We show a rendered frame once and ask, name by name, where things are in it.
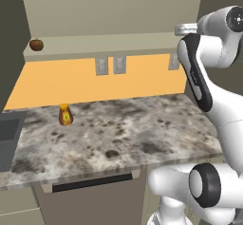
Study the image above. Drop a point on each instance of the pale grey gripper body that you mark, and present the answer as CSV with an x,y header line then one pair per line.
x,y
186,29

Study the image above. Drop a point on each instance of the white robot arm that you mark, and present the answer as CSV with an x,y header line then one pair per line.
x,y
228,121

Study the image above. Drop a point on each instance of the beige base cabinet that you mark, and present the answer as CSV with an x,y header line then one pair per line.
x,y
19,208

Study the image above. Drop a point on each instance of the amber honey bottle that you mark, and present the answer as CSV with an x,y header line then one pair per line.
x,y
65,116

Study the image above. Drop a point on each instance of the red-brown apple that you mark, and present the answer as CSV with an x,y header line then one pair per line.
x,y
36,44

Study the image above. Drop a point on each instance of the taupe dishwasher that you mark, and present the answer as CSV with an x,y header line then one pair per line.
x,y
95,203

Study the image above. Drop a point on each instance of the grey sink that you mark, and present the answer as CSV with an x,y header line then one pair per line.
x,y
9,137

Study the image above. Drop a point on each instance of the grey wall outlet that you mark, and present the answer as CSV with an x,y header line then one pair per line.
x,y
119,65
102,66
173,62

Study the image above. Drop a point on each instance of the open beige wall cabinet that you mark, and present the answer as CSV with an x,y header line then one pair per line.
x,y
110,13

